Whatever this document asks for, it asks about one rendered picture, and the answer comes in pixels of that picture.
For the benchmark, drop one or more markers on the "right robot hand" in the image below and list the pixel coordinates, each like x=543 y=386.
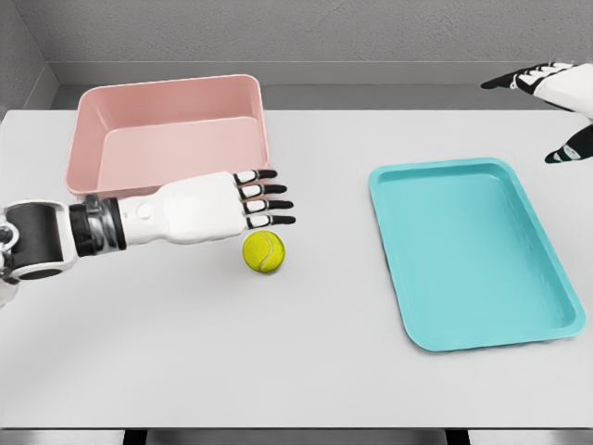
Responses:
x=565 y=88

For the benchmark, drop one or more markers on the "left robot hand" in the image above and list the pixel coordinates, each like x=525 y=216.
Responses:
x=204 y=206

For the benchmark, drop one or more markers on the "yellow tennis ball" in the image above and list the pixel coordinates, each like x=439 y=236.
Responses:
x=263 y=251

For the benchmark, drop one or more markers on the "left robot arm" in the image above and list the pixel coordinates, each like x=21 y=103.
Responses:
x=92 y=227

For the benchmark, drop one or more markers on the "pink plastic basket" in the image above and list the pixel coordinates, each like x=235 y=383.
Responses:
x=171 y=134

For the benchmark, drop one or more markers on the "blue plastic tray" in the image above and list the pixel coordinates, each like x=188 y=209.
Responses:
x=472 y=255

